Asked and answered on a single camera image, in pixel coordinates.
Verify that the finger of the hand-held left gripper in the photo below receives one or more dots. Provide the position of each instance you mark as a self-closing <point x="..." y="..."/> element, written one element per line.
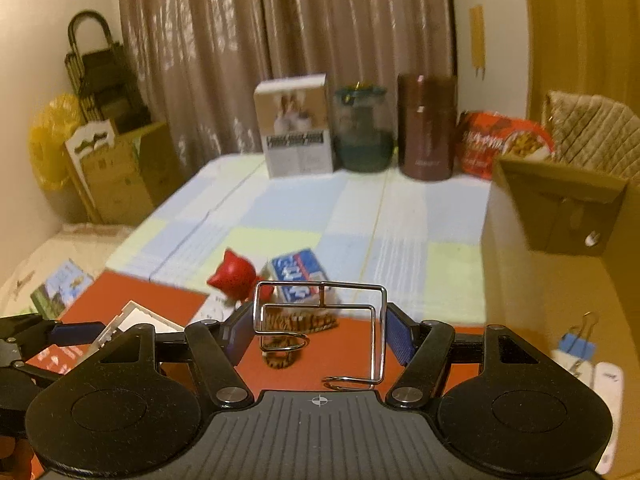
<point x="75" y="333"/>

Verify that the dark glass jar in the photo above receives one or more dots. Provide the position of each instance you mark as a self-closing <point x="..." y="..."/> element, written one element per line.
<point x="362" y="130"/>

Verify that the white bed sheet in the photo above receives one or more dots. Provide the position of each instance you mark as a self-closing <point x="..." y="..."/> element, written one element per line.
<point x="55" y="250"/>

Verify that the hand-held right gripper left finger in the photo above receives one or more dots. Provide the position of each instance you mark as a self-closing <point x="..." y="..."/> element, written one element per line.
<point x="239" y="335"/>

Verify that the worn cardboard carton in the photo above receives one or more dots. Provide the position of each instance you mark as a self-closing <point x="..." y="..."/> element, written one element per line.
<point x="130" y="180"/>

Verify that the person's left hand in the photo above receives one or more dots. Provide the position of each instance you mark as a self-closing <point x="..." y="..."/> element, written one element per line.
<point x="14" y="457"/>

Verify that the brown thermos canister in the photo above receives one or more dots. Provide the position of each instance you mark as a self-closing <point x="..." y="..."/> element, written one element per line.
<point x="427" y="127"/>

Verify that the wooden door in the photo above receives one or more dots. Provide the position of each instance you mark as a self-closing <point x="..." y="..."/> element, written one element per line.
<point x="580" y="25"/>

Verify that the white remote control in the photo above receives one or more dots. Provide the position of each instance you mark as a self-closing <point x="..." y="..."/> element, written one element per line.
<point x="607" y="410"/>

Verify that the red snack packet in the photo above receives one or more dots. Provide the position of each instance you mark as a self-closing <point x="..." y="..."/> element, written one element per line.
<point x="500" y="142"/>

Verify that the brown patterned curtain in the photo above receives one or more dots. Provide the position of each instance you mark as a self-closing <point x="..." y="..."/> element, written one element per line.
<point x="280" y="25"/>

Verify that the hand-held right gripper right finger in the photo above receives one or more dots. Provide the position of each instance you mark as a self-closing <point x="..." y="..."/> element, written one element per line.
<point x="400" y="336"/>

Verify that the tiger striped toy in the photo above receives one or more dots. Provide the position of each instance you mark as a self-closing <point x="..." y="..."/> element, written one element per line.
<point x="295" y="322"/>

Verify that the red printed cardboard sheet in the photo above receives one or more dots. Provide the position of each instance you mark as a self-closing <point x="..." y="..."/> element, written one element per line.
<point x="165" y="295"/>

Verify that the quilted beige cushion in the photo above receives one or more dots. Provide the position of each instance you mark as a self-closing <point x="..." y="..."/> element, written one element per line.
<point x="595" y="125"/>

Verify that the yellow plastic bag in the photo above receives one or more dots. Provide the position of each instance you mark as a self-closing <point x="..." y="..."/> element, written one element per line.
<point x="50" y="145"/>

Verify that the blue binder clip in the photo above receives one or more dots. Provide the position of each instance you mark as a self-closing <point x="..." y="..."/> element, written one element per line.
<point x="580" y="345"/>

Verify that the pastel checked mat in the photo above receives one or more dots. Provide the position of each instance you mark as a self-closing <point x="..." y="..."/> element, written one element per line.
<point x="300" y="210"/>

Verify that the wooden wall hanging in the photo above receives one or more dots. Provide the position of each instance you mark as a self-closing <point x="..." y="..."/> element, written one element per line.
<point x="477" y="35"/>

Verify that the red cat figurine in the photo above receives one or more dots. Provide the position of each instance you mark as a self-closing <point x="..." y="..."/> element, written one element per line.
<point x="234" y="277"/>

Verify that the white product box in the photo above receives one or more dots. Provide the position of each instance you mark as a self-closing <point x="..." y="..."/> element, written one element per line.
<point x="295" y="127"/>

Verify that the blue floss pick box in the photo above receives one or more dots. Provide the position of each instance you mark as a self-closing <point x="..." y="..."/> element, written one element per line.
<point x="302" y="272"/>

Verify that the brown cardboard box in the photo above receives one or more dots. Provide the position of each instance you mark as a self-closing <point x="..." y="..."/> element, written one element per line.
<point x="525" y="270"/>

